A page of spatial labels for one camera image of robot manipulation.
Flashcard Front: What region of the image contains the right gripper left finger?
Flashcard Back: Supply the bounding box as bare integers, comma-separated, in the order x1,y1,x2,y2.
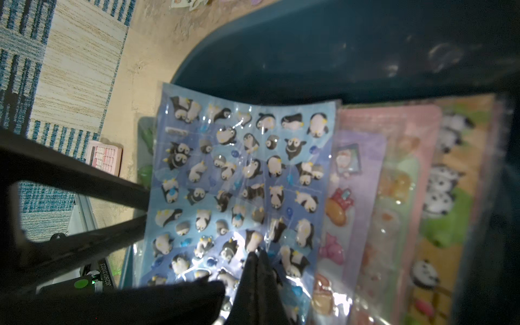
226,253,258,325

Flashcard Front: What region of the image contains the pink calculator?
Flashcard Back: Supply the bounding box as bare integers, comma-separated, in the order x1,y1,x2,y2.
85,140,123,177

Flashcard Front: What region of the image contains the white green frog sticker sheet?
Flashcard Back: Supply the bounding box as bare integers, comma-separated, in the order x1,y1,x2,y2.
136,116,156,190

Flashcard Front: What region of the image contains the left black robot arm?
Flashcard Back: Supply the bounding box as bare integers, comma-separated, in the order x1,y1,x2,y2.
1,130,224,324

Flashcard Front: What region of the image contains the penguin sticker sheet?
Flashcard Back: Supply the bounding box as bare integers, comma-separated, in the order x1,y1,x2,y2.
137,83,338,324

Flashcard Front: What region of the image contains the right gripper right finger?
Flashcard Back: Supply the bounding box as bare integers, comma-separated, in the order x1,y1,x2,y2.
257,250,289,324

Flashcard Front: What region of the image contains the lilac character sticker sheet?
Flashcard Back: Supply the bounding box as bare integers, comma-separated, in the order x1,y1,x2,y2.
310,131,387,324

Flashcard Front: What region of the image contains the pink pastel sticker sheet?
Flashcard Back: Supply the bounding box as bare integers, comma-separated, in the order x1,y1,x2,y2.
341,104,442,324

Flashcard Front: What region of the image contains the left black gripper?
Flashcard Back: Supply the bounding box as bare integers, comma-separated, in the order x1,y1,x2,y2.
1,129,150,293

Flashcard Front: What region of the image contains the teal plastic storage box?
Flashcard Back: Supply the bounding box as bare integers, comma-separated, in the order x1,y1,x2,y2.
169,1,519,324

